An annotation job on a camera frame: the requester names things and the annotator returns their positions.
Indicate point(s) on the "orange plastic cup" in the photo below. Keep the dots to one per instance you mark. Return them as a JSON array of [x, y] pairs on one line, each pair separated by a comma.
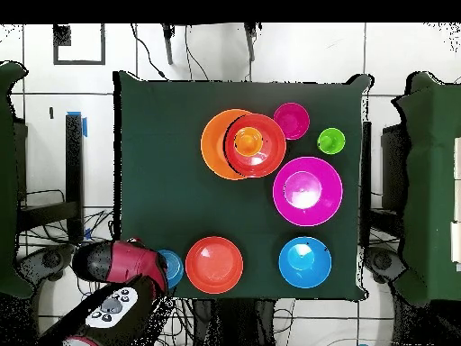
[[248, 141]]

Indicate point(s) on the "red-orange plastic bowl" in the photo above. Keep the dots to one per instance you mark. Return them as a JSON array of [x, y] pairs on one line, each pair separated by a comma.
[[273, 155], [214, 265]]

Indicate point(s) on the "small translucent blue bowl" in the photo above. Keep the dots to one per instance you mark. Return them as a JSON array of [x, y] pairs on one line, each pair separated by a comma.
[[174, 266]]

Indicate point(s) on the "green plastic cup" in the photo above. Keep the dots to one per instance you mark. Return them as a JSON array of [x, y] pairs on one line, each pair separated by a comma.
[[331, 141]]

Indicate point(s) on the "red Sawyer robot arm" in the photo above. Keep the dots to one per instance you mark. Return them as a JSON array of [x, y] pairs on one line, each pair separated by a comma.
[[126, 259]]

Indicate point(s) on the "large orange bowl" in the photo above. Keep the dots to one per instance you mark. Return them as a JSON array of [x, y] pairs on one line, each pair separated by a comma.
[[212, 144]]

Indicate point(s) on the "dark green tablecloth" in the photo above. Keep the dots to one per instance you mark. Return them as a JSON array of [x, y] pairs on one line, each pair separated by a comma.
[[162, 162]]

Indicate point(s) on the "small crimson bowl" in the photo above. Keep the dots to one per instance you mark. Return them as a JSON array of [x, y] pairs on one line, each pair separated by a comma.
[[291, 120]]

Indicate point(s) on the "large pink bowl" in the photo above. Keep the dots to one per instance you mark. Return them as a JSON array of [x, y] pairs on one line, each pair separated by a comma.
[[324, 194]]

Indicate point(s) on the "large blue bowl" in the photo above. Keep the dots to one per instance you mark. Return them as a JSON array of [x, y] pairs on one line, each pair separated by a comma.
[[305, 263]]

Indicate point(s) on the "black tripod leg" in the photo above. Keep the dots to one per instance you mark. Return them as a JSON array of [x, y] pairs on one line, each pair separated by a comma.
[[168, 47], [251, 43]]

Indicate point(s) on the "black stand with blue tape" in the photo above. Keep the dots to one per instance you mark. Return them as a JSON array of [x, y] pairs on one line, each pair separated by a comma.
[[74, 162]]

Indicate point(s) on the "green cloth side table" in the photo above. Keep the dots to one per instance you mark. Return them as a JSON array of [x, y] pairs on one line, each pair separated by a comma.
[[428, 180], [7, 180]]

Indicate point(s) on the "black pedestal base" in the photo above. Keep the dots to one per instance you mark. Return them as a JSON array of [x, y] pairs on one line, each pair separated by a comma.
[[234, 320]]

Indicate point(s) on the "black square frame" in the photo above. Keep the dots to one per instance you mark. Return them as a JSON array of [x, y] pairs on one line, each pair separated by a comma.
[[102, 47]]

